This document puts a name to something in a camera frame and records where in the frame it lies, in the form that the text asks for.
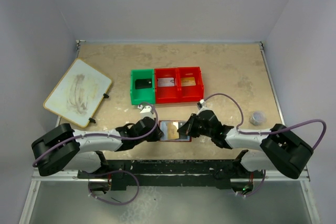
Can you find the orange card in red bin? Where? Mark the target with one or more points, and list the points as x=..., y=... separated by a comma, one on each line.
x=188, y=81

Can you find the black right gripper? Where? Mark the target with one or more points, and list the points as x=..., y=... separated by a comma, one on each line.
x=188, y=128

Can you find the aluminium table frame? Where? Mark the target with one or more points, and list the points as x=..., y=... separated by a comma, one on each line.
x=236, y=81

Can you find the red plastic bin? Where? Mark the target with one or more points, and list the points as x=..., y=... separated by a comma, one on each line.
x=167, y=94
x=192, y=93

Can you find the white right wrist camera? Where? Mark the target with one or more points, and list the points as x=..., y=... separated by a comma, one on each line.
x=201, y=105

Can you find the gold card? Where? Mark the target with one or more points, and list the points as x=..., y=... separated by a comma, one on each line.
x=172, y=130

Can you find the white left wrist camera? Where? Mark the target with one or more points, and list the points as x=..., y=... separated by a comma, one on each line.
x=146, y=111

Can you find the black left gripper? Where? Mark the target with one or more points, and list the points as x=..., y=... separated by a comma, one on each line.
x=157, y=136

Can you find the outer red plastic bin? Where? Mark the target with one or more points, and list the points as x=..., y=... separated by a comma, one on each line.
x=192, y=93

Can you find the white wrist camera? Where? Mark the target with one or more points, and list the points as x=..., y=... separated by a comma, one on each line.
x=146, y=111
x=201, y=105

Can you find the red leather card holder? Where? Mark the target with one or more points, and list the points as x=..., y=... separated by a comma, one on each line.
x=162, y=125

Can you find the grey round object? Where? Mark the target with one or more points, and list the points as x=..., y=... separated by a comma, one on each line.
x=257, y=118

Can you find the white card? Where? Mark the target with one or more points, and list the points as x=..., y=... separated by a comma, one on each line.
x=166, y=82

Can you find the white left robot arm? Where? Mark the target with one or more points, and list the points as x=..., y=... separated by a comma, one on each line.
x=64, y=148

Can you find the yellow-framed whiteboard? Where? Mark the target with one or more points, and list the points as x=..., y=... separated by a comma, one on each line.
x=78, y=94

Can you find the middle red plastic bin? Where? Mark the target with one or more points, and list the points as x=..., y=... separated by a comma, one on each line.
x=167, y=94

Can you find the green plastic bin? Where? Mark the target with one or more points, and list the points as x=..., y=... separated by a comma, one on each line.
x=138, y=96

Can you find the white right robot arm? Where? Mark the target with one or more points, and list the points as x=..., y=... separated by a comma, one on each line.
x=285, y=151

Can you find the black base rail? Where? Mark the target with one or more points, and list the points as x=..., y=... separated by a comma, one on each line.
x=218, y=173

